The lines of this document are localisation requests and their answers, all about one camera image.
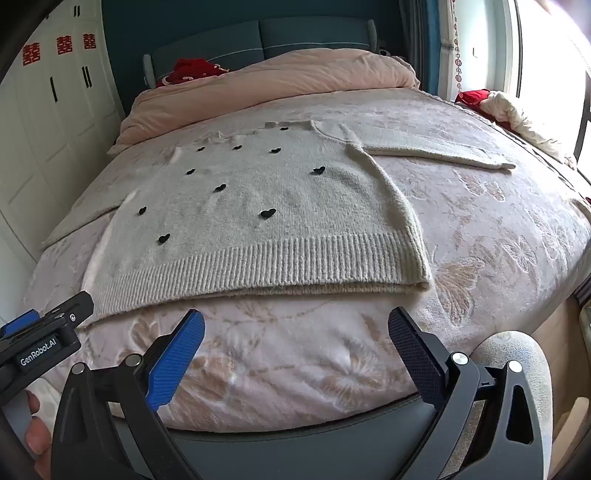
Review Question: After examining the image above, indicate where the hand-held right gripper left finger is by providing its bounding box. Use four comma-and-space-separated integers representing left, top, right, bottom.
50, 308, 206, 480

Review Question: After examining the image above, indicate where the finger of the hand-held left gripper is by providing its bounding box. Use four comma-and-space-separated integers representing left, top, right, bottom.
0, 310, 41, 342
39, 291, 95, 344

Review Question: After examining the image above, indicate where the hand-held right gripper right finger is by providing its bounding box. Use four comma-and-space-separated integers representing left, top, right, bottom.
388, 306, 550, 480

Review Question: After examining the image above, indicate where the cream sweater with black hearts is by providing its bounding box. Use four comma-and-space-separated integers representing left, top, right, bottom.
41, 119, 517, 329

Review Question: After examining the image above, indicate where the person's left hand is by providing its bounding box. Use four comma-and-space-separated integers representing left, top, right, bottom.
22, 390, 53, 459

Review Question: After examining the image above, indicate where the bed with floral bedspread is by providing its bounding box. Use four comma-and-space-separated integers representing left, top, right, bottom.
23, 88, 591, 435

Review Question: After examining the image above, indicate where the dark grey bed footboard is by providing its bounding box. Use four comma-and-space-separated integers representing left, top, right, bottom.
111, 397, 444, 480

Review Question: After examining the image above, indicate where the white wardrobe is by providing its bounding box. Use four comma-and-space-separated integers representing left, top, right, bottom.
0, 0, 125, 296

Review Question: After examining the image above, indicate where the crumpled cream cloth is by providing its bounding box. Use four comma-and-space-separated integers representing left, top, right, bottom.
480, 91, 578, 167

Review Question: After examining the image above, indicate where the plain red cloth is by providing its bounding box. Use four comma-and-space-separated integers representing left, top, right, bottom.
455, 89, 497, 114

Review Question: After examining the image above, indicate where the red cloth with white print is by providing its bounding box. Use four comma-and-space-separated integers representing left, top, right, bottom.
156, 58, 230, 88

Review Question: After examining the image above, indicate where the pink duvet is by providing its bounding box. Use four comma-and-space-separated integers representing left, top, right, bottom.
108, 50, 422, 155

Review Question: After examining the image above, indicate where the teal curtain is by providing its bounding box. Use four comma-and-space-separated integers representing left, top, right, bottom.
399, 0, 455, 100

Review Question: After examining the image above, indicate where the teal upholstered headboard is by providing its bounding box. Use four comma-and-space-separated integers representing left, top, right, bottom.
143, 17, 407, 88

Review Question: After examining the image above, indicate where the bright window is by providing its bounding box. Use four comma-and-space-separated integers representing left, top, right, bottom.
510, 0, 591, 158

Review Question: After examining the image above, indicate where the red bead string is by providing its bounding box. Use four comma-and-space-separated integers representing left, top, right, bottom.
454, 0, 463, 93

